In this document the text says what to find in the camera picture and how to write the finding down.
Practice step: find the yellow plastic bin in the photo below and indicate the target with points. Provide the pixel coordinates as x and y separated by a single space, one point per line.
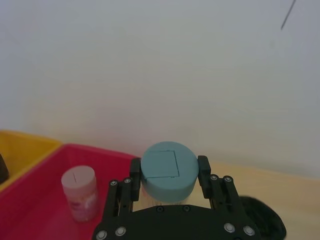
27 152

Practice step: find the red plastic bin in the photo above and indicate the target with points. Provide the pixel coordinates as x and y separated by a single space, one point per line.
42 200

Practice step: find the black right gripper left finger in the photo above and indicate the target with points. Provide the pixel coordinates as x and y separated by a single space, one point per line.
133 180

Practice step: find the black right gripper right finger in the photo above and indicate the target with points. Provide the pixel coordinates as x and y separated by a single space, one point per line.
205 180

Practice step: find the dark brown object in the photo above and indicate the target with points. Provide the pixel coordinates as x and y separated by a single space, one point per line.
3 170

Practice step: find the pink jar with pink lid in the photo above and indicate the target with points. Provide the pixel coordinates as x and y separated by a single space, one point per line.
80 195

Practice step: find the clear jar with teal lid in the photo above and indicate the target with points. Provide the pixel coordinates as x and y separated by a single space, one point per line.
168 172

